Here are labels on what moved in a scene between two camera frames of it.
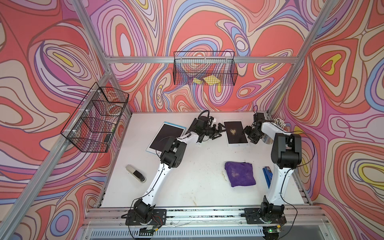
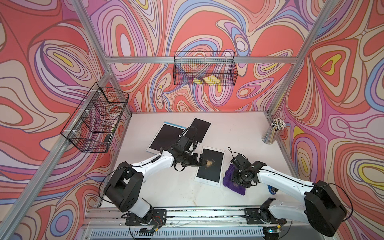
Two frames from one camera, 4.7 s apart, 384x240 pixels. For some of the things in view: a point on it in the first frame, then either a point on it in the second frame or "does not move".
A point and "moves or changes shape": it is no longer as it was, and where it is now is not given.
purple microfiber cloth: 240,173 moves or changes shape
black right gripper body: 253,135 to 239,178
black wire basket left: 91,126 does not move
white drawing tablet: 235,138 to 210,172
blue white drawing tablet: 167,131 does not move
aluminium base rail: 306,222 does not move
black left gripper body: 208,132 to 190,160
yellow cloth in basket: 211,80 does not move
